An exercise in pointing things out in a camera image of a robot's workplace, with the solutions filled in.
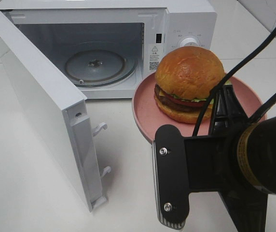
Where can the white microwave oven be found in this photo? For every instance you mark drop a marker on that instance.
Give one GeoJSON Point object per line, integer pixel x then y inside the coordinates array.
{"type": "Point", "coordinates": [143, 29]}

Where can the white microwave door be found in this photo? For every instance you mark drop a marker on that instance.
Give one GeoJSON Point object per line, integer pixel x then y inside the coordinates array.
{"type": "Point", "coordinates": [57, 111]}

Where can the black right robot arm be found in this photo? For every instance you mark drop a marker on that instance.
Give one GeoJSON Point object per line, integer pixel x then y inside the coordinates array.
{"type": "Point", "coordinates": [262, 145]}

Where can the burger with lettuce tomato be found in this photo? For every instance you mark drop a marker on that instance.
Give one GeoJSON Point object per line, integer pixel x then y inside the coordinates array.
{"type": "Point", "coordinates": [183, 81]}

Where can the glass microwave turntable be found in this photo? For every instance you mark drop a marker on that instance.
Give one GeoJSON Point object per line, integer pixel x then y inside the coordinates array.
{"type": "Point", "coordinates": [96, 68]}

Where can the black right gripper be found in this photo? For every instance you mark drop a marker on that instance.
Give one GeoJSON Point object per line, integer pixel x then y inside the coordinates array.
{"type": "Point", "coordinates": [217, 162]}

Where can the upper white microwave knob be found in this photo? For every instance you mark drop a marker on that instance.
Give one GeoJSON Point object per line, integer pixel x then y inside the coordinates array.
{"type": "Point", "coordinates": [189, 41]}

